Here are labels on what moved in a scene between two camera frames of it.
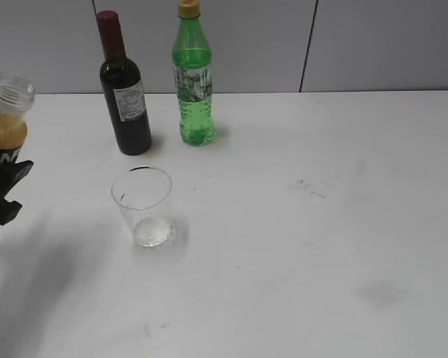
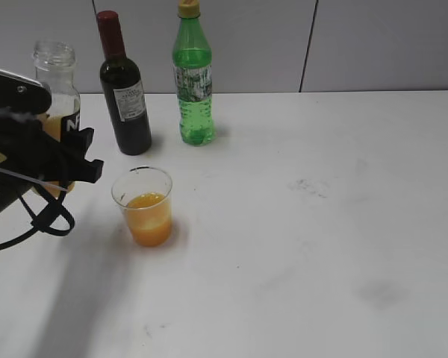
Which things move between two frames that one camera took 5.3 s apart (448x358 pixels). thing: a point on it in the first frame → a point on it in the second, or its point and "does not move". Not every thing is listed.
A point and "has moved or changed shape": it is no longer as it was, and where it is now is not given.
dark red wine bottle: [121, 80] does not move
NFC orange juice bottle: [7, 98] has moved or changed shape
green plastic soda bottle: [193, 71] does not move
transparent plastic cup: [143, 194] does not move
